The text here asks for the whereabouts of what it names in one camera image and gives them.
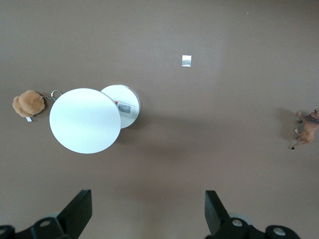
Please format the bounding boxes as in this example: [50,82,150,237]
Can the brown plush keychain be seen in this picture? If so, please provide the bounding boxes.
[12,89,63,123]

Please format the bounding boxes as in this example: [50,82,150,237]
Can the white round desk lamp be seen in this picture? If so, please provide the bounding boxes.
[49,84,141,154]

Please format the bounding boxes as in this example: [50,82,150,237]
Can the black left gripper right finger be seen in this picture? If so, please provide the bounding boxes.
[204,190,252,239]

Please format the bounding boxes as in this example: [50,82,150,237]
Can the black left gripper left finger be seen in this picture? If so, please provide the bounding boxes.
[29,189,93,239]

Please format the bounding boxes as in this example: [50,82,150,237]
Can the small square tape patch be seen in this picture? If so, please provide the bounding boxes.
[181,54,193,67]

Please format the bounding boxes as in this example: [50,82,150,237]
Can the brown toy dog figurine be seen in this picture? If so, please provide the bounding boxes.
[289,109,319,150]

